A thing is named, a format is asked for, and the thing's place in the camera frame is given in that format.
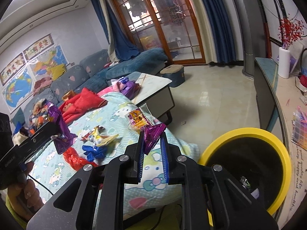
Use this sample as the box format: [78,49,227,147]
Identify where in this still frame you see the white drawing board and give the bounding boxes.
[289,41,305,75]

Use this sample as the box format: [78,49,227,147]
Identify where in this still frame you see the red yellow carton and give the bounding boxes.
[140,35,159,49]

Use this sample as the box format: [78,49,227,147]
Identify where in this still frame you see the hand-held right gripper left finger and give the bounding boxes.
[26,132,146,230]

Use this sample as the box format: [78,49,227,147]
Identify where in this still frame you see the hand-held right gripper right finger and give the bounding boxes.
[160,132,279,230]

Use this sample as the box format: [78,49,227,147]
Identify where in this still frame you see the pink clothes pile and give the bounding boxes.
[34,77,53,93]

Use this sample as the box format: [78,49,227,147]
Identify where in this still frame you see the wooden glass sliding door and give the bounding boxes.
[106,0,207,65]

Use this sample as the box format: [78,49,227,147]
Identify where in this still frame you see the gold gift box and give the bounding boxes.
[62,90,78,101]

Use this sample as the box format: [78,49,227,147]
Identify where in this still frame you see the red foil wrapper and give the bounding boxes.
[63,147,97,171]

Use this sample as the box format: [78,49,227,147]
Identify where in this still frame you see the framed calligraphy picture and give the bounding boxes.
[0,59,26,85]
[23,35,52,60]

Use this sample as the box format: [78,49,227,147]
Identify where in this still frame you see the yellow cushion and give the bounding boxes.
[49,64,67,81]

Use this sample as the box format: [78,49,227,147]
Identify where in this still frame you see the red cloth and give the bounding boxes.
[59,87,108,125]

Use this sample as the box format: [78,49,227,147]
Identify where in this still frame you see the clear bead organizer box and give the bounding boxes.
[291,105,307,144]

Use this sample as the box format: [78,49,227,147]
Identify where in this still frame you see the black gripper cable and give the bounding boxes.
[26,175,56,197]

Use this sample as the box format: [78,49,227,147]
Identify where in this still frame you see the country map poster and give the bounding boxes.
[29,44,66,77]

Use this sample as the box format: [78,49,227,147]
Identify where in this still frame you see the person's left hand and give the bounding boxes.
[7,160,45,221]

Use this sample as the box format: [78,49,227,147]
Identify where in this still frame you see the yellow-rimmed black bin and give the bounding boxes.
[199,127,292,228]

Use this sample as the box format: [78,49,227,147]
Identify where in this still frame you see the colourful patterned clothes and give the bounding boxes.
[29,98,52,135]

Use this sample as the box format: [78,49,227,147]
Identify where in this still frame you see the television stand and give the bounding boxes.
[254,57,307,197]

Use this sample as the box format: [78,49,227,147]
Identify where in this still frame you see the red berry branches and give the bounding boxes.
[278,18,306,49]

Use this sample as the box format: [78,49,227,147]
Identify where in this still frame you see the blue crumpled wrapper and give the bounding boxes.
[82,144,107,161]

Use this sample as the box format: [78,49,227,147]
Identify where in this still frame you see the grey tower air conditioner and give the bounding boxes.
[225,0,256,78]

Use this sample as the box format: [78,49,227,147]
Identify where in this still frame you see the wooden stick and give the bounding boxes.
[133,75,150,102]

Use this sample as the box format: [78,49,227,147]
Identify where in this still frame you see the person's left forearm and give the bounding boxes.
[5,193,28,224]

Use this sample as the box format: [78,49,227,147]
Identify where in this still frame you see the white ribbed vase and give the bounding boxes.
[278,47,291,79]

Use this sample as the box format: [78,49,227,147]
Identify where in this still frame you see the world map poster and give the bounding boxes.
[2,69,35,113]

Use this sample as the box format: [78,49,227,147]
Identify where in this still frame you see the purple foil wrapper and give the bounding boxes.
[47,101,78,154]
[143,123,167,155]

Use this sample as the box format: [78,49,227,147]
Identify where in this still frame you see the pink cloth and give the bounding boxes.
[97,86,120,95]

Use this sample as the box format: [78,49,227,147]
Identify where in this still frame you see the blue heart-print sofa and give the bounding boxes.
[11,48,168,135]

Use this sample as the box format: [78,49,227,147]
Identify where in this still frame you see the white-top coffee table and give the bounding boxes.
[113,71,175,125]

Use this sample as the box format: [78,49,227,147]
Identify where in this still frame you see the cartoon cat printed blanket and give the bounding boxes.
[14,92,199,211]

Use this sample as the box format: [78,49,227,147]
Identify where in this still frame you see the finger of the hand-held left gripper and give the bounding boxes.
[30,122,61,149]

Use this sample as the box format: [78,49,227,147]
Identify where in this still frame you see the yellow white snack wrapper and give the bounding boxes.
[80,125,120,148]

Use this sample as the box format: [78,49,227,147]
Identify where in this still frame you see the purple shiny wrapping pile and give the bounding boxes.
[111,76,142,99]

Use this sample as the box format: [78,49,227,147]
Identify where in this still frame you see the hanging sock drying rack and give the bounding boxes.
[168,5,186,24]

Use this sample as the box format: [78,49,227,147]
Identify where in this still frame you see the blue curtain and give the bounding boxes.
[90,0,139,63]
[194,0,237,64]

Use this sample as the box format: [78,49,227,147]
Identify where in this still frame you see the red yarn ball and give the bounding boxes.
[297,74,307,89]

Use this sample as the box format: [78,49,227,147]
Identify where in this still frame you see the orange snack packet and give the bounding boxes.
[126,104,156,133]

